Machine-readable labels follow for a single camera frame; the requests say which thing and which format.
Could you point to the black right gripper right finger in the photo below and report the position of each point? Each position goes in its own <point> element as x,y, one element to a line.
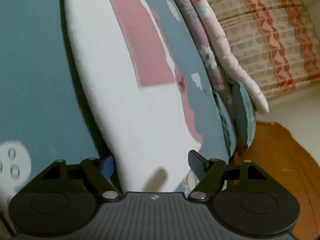
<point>209,173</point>

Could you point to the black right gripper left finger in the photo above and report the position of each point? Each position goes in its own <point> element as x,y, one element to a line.
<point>97,173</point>

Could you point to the pink and white knit sweater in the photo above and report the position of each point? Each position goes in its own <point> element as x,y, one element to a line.
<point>144,128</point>

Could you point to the lower teal pillow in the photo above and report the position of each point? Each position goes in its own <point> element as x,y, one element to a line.
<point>228,128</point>

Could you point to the teal pillow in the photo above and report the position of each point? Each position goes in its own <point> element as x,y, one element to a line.
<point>228,128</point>
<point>244,116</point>

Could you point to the wooden headboard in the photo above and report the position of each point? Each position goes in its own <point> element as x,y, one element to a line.
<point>276,152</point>

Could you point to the upper teal pillow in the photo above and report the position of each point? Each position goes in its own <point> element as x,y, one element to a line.
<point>244,116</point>

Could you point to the purple floral folded quilt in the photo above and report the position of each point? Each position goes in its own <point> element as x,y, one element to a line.
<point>216,76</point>

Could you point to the pink floral folded quilt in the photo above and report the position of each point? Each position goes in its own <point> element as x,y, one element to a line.
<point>228,61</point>

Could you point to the patterned beige red curtain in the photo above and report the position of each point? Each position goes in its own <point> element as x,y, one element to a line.
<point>273,40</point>

